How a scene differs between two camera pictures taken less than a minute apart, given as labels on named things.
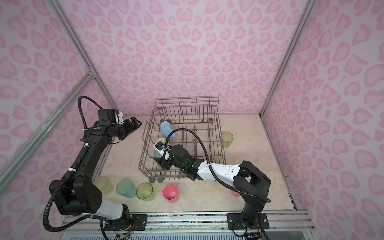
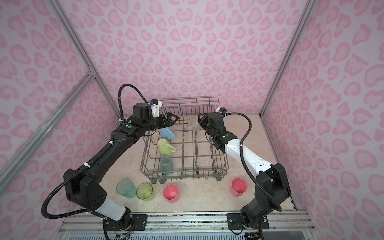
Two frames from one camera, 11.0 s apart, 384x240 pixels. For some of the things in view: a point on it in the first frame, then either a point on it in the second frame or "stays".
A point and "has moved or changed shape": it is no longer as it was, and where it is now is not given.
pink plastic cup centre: (171, 193) stays
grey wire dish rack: (192, 121) stays
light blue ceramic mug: (166, 129) stays
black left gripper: (130, 127) -> (163, 123)
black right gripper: (164, 163) -> (204, 120)
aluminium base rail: (188, 223) stays
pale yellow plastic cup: (102, 182) -> (194, 124)
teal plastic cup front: (126, 188) stays
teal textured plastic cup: (157, 154) has moved or changed shape
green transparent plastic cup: (144, 191) stays
